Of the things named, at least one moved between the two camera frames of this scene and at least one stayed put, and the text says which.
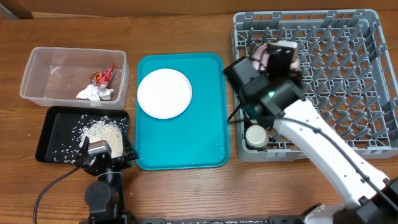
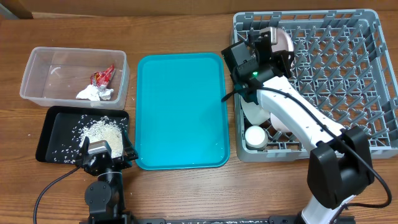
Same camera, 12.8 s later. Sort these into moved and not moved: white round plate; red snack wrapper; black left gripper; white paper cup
Moved: white round plate
Not moved: black left gripper; white paper cup; red snack wrapper
